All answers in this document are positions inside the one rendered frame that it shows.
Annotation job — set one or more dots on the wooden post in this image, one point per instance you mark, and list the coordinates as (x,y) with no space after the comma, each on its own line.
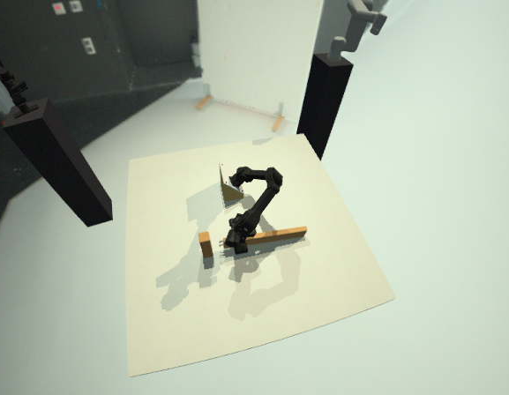
(205,244)

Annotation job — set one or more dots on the wooden rail with steel hooks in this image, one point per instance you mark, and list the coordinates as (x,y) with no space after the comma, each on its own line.
(272,236)

